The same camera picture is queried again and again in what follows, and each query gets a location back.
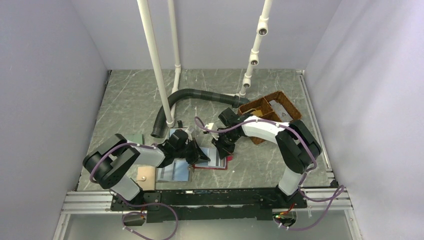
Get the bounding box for silver cards in basket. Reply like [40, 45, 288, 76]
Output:
[269, 100, 293, 122]

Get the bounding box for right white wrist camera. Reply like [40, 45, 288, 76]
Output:
[203, 122, 218, 134]

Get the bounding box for red leather card holder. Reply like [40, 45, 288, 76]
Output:
[193, 147, 233, 170]

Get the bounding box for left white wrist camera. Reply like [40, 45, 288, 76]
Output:
[184, 126, 196, 139]

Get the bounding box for blue card holder orange card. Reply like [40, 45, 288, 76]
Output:
[168, 128, 189, 143]

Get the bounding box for white rear pole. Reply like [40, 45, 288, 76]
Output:
[165, 0, 182, 96]

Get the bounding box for green card holder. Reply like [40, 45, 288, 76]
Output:
[126, 133, 145, 144]

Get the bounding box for gold cards in basket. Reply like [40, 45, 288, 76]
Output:
[251, 109, 264, 118]

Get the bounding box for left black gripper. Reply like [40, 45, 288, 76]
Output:
[174, 137, 210, 165]

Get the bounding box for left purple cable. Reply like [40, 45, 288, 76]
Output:
[89, 142, 159, 184]

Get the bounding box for white pole with fittings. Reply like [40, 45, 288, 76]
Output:
[238, 0, 273, 97]

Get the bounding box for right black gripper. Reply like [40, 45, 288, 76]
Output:
[211, 130, 241, 160]

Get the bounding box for brown wicker divided basket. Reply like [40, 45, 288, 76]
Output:
[237, 90, 303, 145]

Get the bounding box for open blue grey card holder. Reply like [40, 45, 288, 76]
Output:
[156, 159, 192, 182]

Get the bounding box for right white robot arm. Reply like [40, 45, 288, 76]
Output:
[205, 108, 322, 208]

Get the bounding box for white front pole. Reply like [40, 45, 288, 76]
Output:
[137, 0, 174, 127]

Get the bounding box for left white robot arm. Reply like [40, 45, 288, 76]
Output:
[82, 129, 210, 210]

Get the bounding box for beige snap card holder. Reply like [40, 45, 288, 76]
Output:
[136, 165, 156, 191]

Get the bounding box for black corrugated hose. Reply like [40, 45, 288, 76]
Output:
[150, 88, 251, 139]

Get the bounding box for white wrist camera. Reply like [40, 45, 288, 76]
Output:
[203, 122, 218, 134]
[184, 126, 196, 139]

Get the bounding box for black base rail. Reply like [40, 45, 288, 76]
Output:
[110, 187, 308, 223]

